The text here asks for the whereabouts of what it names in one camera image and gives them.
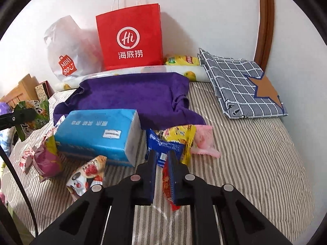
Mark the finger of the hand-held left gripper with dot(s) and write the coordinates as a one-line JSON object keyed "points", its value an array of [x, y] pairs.
{"points": [[20, 116]]}

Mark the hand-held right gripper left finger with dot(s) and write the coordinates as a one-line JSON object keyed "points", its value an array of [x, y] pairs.
{"points": [[150, 178]]}

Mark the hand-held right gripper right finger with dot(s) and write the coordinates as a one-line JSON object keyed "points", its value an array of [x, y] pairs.
{"points": [[172, 173]]}

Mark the magenta yellow snack bag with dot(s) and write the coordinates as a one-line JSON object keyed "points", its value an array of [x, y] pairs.
{"points": [[47, 160]]}

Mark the strawberry print snack packet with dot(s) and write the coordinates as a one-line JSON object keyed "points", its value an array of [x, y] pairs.
{"points": [[93, 167]]}

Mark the panda print snack packet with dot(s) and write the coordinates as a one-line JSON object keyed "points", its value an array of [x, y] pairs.
{"points": [[76, 185]]}

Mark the wooden furniture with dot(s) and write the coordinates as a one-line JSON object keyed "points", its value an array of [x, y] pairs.
{"points": [[18, 89]]}

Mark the blue snack packet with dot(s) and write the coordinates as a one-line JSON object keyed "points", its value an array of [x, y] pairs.
{"points": [[163, 146]]}

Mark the patterned box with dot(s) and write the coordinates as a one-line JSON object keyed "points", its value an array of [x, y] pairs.
{"points": [[43, 90]]}

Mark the pink white snack packet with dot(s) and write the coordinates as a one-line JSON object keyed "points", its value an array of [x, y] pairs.
{"points": [[25, 158]]}

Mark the striped bed quilt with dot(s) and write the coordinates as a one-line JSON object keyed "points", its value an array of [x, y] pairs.
{"points": [[242, 171]]}

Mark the blue tissue pack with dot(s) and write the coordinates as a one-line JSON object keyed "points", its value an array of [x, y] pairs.
{"points": [[97, 130]]}

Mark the white plastic bag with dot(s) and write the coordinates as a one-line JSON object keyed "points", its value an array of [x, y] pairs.
{"points": [[69, 46]]}

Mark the purple towel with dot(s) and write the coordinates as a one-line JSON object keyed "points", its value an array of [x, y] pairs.
{"points": [[132, 91]]}

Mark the fruit print rolled mat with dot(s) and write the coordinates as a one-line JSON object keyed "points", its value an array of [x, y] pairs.
{"points": [[166, 69]]}

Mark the blue checked cloth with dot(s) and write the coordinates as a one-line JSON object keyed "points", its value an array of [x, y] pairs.
{"points": [[230, 81]]}

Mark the yellow green snack packet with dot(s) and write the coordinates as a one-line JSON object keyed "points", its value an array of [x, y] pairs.
{"points": [[181, 60]]}

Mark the red paper bag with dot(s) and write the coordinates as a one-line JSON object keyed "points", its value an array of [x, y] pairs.
{"points": [[127, 30]]}

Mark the brown wooden frame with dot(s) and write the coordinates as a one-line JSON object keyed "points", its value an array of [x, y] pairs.
{"points": [[265, 17]]}

